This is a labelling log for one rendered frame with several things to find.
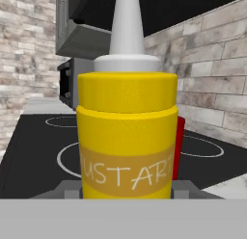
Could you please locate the grey microwave oven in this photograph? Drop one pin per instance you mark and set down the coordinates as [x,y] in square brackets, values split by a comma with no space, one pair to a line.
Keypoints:
[69,80]

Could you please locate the grey range hood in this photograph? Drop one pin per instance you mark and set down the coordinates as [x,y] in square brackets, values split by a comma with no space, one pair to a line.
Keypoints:
[83,24]

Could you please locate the red condiment bottle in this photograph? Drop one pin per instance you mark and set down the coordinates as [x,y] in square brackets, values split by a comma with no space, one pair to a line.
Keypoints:
[178,143]

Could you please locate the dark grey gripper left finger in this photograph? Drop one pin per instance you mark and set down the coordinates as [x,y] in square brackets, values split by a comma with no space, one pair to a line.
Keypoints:
[66,190]

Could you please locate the black hob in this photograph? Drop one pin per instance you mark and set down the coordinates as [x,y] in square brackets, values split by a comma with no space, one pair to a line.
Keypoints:
[41,153]

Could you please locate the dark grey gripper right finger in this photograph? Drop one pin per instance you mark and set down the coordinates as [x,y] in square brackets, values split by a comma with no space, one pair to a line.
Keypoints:
[188,189]

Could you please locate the yellow mustard bottle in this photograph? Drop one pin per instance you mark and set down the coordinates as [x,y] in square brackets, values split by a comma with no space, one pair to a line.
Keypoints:
[127,120]

